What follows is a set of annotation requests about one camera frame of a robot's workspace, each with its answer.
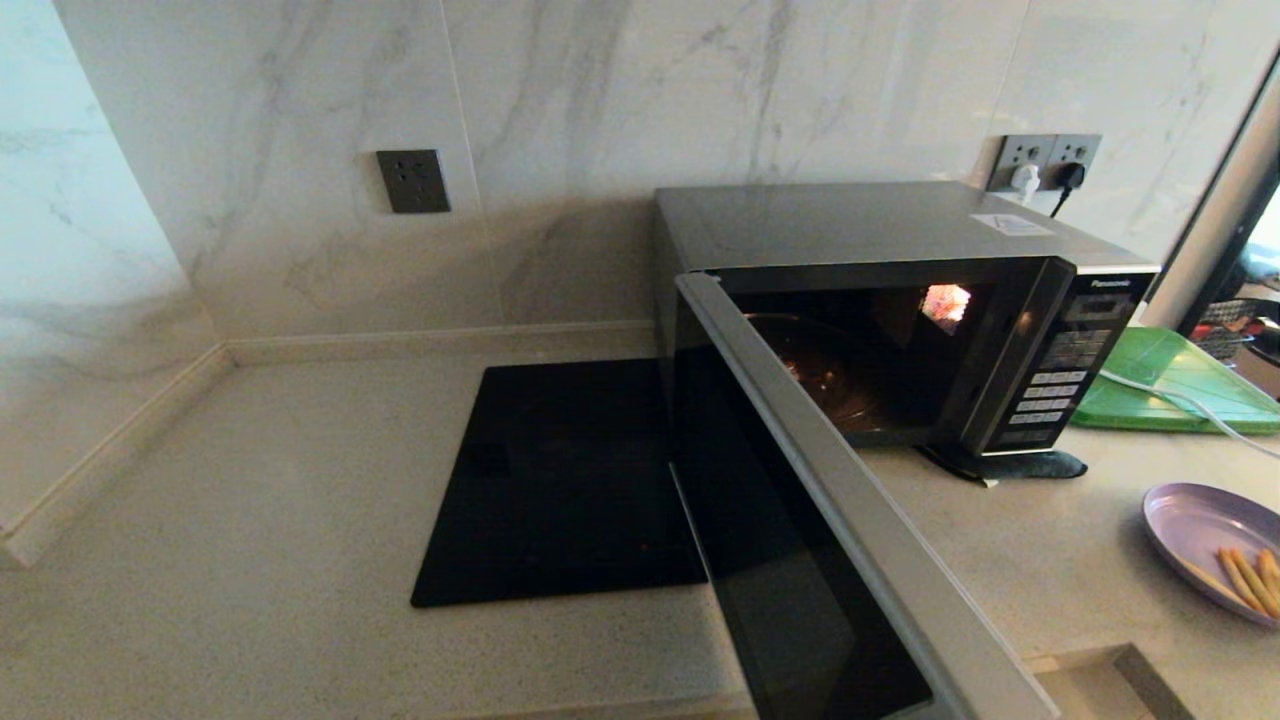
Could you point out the black glass microwave door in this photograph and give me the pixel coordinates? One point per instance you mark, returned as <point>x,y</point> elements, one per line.
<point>800,560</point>

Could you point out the teal background object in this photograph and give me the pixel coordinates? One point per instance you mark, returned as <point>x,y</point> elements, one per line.
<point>1262,265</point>

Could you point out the dark blue cloth pad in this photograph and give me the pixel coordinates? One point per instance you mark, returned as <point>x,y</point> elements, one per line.
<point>1030,467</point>

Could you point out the grey socket with white plug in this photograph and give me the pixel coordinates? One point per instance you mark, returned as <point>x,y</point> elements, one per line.
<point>1020,150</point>

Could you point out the white power plug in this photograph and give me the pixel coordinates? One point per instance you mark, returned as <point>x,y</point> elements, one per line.
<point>1025,182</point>

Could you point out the beige narrow cabinet front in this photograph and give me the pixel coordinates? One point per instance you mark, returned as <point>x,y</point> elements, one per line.
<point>1090,695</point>

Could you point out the golden bread stick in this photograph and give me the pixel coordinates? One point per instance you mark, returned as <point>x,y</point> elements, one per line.
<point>1245,582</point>
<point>1270,572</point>

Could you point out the purple plate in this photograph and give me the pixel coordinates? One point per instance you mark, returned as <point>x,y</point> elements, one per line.
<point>1190,520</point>

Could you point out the black glass induction cooktop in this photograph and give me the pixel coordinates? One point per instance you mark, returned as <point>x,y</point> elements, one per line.
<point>560,480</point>

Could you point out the green plastic cutting board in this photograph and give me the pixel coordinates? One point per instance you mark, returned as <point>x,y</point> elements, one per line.
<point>1150,400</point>

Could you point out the single dark grey wall socket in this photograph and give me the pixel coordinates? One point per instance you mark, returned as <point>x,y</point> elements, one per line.
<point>413,182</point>

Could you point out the grey socket with black plug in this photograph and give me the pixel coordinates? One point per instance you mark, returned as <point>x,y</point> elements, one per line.
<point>1082,150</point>

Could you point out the black power plug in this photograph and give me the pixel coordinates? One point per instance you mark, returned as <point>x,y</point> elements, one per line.
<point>1068,180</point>

